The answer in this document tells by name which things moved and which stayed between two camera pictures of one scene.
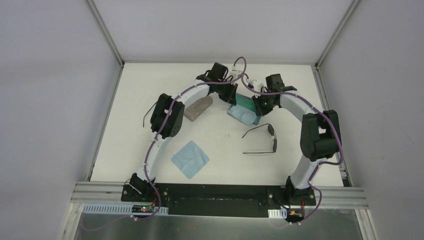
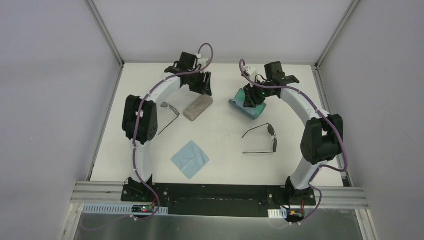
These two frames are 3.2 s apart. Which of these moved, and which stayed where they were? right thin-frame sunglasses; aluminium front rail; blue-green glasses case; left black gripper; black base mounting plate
Moved: left black gripper; blue-green glasses case
Stayed: right thin-frame sunglasses; black base mounting plate; aluminium front rail
